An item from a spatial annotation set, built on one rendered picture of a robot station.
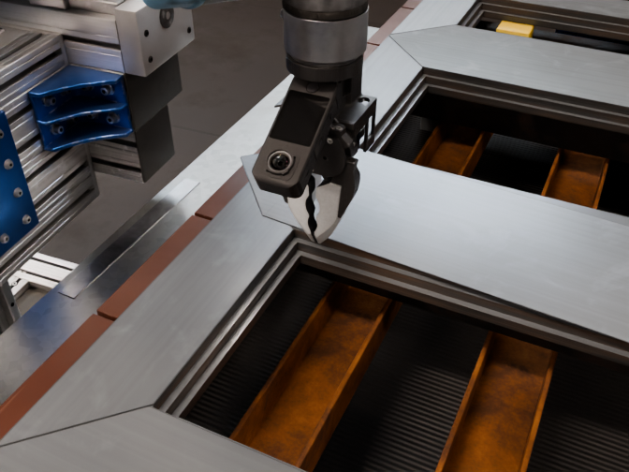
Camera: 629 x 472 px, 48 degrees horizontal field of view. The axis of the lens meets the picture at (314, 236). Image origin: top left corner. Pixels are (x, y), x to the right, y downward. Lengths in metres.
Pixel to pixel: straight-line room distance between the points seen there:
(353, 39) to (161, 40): 0.43
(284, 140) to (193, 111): 2.16
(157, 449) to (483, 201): 0.46
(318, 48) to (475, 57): 0.58
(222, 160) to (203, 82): 1.80
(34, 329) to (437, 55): 0.72
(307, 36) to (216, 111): 2.16
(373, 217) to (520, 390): 0.26
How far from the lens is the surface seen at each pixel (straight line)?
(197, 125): 2.69
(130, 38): 0.97
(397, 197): 0.82
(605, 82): 1.15
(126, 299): 0.75
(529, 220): 0.82
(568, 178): 1.22
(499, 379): 0.87
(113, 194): 2.37
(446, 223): 0.79
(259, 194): 0.82
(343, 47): 0.62
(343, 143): 0.66
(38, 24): 1.06
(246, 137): 1.26
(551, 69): 1.16
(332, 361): 0.86
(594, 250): 0.80
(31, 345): 0.94
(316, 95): 0.64
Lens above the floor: 1.33
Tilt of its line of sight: 39 degrees down
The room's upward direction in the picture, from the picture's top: straight up
